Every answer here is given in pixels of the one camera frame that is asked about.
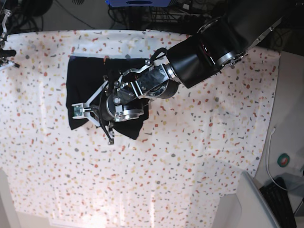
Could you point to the white panel left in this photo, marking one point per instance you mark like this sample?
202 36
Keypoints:
8 214

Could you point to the white wrist camera board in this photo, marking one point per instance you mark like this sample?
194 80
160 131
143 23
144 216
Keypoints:
78 111

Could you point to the terrazzo pattern tablecloth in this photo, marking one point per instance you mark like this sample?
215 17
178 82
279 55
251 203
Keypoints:
189 153

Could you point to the black keyboard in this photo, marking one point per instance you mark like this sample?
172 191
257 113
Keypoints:
279 203

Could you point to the black t-shirt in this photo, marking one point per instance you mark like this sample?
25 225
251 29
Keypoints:
86 74

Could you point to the green tape roll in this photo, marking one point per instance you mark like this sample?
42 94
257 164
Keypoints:
283 160

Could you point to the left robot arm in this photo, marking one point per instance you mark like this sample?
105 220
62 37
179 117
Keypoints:
217 43

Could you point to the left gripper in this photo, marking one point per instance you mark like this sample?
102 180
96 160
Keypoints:
131 93

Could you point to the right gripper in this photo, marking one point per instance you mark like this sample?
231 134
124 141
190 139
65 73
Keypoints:
5 55

